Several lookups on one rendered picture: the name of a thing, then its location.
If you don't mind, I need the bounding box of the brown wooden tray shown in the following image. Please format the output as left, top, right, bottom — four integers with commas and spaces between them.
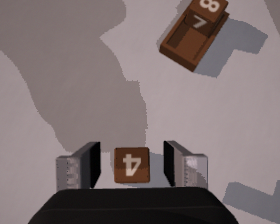
159, 0, 230, 73

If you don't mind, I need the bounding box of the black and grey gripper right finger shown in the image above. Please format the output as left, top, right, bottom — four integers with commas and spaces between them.
163, 141, 208, 190

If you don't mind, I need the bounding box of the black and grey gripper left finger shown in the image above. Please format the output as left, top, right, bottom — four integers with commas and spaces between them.
55, 142, 101, 193

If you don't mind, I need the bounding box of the brown number cube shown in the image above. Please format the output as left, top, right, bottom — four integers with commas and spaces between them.
185, 0, 228, 37
114, 147, 150, 184

